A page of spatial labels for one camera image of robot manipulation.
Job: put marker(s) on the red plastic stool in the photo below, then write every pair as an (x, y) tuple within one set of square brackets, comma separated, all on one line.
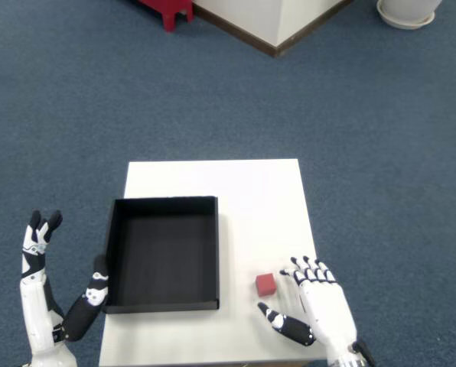
[(172, 9)]

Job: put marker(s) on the red cube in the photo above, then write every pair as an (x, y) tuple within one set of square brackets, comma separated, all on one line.
[(265, 284)]

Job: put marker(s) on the white plant pot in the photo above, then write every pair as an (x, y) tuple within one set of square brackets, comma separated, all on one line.
[(408, 5)]

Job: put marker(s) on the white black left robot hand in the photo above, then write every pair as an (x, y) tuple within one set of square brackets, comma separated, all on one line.
[(34, 317)]

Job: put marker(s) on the black open box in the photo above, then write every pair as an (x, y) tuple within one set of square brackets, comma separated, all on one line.
[(163, 260)]

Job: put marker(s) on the white pot saucer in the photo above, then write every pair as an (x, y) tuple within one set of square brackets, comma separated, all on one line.
[(404, 23)]

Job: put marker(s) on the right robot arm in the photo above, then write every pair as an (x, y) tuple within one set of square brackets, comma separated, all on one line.
[(362, 351)]

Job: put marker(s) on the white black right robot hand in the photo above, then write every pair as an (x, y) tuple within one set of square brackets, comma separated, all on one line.
[(327, 309)]

